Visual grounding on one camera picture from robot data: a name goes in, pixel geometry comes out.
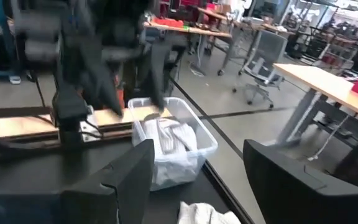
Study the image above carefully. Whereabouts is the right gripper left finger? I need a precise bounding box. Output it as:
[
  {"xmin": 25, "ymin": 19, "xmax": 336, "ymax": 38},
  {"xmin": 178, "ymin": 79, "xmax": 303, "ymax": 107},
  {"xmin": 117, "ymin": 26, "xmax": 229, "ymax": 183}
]
[{"xmin": 61, "ymin": 139, "xmax": 155, "ymax": 224}]

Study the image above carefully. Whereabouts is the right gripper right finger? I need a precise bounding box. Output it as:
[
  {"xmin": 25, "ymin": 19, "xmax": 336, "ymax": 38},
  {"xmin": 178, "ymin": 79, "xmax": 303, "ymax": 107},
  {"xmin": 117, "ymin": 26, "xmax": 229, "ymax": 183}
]
[{"xmin": 242, "ymin": 139, "xmax": 328, "ymax": 224}]

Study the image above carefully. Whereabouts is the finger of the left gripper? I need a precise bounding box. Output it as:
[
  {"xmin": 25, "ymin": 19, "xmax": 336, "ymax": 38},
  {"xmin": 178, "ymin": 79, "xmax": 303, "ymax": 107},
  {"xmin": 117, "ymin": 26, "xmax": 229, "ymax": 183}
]
[
  {"xmin": 73, "ymin": 46, "xmax": 124, "ymax": 118},
  {"xmin": 149, "ymin": 43, "xmax": 171, "ymax": 111}
]

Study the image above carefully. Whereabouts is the silver mounting plate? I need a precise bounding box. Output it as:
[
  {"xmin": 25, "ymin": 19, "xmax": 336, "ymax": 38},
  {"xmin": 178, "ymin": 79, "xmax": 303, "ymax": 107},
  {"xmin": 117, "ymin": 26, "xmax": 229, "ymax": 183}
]
[{"xmin": 79, "ymin": 119, "xmax": 102, "ymax": 142}]

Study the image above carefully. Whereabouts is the wooden workbench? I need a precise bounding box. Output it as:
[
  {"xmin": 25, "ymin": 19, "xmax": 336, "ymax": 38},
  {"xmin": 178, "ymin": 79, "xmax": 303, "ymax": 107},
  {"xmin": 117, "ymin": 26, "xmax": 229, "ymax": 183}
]
[{"xmin": 144, "ymin": 21, "xmax": 233, "ymax": 40}]

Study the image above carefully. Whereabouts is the clear plastic basket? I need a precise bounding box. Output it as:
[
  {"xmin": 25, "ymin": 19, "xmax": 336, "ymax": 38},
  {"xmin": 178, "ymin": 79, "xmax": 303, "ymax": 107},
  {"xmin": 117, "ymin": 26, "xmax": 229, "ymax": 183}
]
[{"xmin": 127, "ymin": 96, "xmax": 219, "ymax": 192}]

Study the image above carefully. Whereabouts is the grey desk leg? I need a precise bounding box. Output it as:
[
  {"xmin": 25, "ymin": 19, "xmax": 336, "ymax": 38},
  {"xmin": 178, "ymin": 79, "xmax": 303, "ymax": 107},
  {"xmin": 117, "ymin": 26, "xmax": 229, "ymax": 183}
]
[{"xmin": 276, "ymin": 89, "xmax": 326, "ymax": 147}]

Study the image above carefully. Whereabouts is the grey office chair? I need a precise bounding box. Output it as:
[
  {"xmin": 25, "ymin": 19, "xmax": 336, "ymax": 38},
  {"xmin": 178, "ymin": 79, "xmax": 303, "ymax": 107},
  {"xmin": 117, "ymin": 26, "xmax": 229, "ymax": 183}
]
[{"xmin": 231, "ymin": 29, "xmax": 289, "ymax": 110}]

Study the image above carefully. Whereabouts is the light wooden desk top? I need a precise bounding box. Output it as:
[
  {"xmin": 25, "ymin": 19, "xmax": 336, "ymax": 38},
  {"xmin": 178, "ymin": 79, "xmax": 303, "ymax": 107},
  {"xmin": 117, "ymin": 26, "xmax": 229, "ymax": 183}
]
[{"xmin": 273, "ymin": 63, "xmax": 358, "ymax": 124}]

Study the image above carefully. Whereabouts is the white hanging cable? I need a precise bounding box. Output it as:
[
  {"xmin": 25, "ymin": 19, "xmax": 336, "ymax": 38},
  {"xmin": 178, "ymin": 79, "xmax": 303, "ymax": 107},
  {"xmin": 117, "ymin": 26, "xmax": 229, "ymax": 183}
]
[{"xmin": 308, "ymin": 114, "xmax": 351, "ymax": 162}]

